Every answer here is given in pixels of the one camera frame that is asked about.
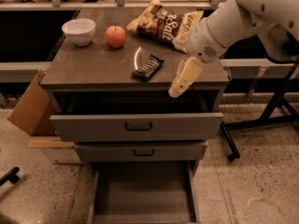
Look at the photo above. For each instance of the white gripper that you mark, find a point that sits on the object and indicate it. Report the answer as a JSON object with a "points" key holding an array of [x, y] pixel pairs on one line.
{"points": [[202, 41]]}

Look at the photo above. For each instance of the dark chocolate bar wrapper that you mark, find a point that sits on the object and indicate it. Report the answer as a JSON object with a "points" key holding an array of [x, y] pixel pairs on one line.
{"points": [[148, 68]]}

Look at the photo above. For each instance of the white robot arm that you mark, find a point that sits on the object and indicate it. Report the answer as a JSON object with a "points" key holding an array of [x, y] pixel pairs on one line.
{"points": [[275, 22]]}

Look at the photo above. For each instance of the grey drawer cabinet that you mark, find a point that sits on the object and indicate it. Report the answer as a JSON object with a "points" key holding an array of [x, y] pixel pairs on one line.
{"points": [[99, 68]]}

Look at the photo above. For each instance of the grey top drawer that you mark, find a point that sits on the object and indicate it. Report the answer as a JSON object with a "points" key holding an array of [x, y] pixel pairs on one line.
{"points": [[133, 116]]}

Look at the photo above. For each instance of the grey drawer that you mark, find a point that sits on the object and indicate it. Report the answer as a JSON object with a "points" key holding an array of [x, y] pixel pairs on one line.
{"points": [[147, 192], [133, 116], [142, 151]]}

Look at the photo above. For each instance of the grey middle drawer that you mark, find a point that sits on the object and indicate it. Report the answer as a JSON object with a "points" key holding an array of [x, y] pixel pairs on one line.
{"points": [[142, 151]]}

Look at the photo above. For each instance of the grey bottom drawer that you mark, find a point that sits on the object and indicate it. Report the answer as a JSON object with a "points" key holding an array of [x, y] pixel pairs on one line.
{"points": [[147, 192]]}

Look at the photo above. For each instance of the yellow brown chip bag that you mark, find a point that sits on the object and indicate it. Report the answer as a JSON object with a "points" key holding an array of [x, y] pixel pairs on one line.
{"points": [[161, 24]]}

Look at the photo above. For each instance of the red apple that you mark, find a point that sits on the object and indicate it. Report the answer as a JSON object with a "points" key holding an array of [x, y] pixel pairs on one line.
{"points": [[115, 36]]}

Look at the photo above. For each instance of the black table stand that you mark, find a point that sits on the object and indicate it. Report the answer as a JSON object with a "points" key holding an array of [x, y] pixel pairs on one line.
{"points": [[266, 117]]}

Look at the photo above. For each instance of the white bowl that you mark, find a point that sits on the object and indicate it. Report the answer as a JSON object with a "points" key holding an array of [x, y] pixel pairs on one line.
{"points": [[79, 31]]}

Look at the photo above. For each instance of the brown cardboard box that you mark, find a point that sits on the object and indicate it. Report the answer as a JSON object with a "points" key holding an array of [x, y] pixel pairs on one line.
{"points": [[32, 115]]}

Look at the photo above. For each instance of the black chair caster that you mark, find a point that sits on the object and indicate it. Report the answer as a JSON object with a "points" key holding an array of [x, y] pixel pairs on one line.
{"points": [[10, 176]]}

